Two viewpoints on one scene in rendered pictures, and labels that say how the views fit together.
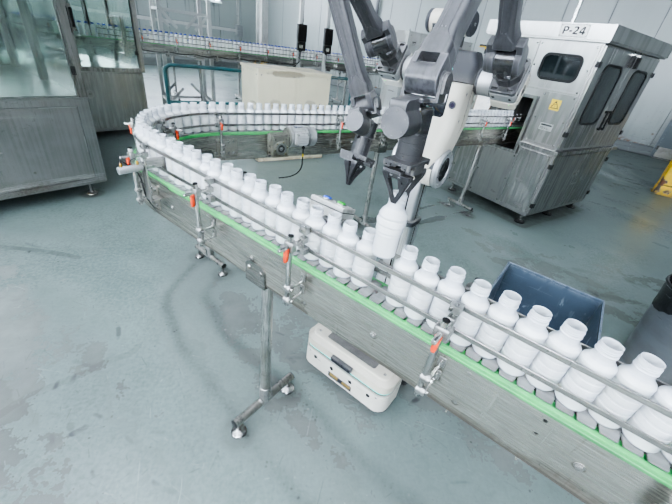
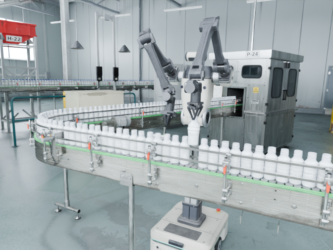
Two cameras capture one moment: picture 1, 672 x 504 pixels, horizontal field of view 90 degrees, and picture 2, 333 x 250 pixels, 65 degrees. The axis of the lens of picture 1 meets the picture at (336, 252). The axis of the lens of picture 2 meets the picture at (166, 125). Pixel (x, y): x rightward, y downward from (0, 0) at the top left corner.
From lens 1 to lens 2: 0.74 m
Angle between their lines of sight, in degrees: 22
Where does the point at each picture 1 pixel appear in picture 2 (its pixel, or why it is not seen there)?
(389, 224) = (194, 128)
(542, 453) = (280, 208)
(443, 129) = (203, 98)
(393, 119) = (189, 87)
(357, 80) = (163, 81)
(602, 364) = (284, 157)
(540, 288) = not seen: hidden behind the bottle
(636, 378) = (296, 158)
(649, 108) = (311, 88)
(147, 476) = not seen: outside the picture
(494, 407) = (256, 195)
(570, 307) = not seen: hidden behind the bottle
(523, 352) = (258, 164)
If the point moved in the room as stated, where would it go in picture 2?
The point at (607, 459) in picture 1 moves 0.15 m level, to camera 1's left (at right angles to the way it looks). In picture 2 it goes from (300, 196) to (270, 197)
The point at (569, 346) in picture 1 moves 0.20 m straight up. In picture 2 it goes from (272, 156) to (276, 116)
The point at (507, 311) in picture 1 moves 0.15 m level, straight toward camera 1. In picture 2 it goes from (248, 151) to (242, 158)
